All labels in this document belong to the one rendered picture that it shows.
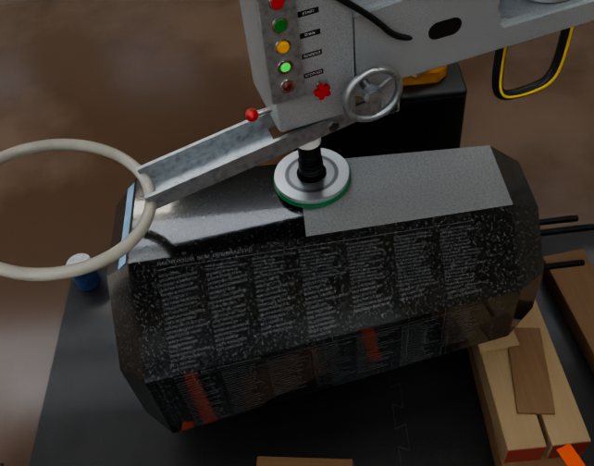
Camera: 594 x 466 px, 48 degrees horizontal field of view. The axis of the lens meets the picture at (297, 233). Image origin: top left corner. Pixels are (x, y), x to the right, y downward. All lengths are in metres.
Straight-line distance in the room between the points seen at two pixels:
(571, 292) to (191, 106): 2.06
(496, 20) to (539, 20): 0.12
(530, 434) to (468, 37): 1.17
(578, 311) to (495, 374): 0.48
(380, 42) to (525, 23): 0.38
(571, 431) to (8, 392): 1.94
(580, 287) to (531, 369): 0.50
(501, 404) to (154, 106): 2.32
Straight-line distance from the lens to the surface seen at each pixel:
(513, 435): 2.15
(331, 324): 1.79
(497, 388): 2.21
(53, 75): 4.08
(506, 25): 1.74
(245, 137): 1.77
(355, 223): 1.77
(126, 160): 1.82
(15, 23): 4.68
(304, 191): 1.82
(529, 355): 2.27
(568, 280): 2.63
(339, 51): 1.51
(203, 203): 1.89
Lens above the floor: 2.15
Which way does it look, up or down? 50 degrees down
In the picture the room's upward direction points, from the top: 8 degrees counter-clockwise
